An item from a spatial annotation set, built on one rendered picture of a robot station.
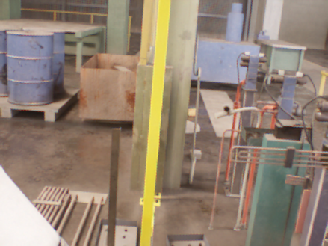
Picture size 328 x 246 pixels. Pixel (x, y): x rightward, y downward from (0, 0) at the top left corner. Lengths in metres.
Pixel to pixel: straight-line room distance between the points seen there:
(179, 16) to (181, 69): 0.39
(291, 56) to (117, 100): 5.46
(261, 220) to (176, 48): 1.39
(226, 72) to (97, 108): 3.46
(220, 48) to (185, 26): 4.51
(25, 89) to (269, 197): 3.49
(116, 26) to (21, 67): 6.26
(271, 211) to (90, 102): 2.90
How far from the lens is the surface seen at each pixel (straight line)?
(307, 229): 1.90
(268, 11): 11.27
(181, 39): 3.01
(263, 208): 2.41
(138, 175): 3.18
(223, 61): 7.52
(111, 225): 2.23
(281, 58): 9.26
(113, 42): 11.03
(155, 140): 1.84
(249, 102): 3.11
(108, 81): 4.66
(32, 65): 5.00
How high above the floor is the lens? 1.43
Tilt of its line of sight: 16 degrees down
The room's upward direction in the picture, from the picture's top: 5 degrees clockwise
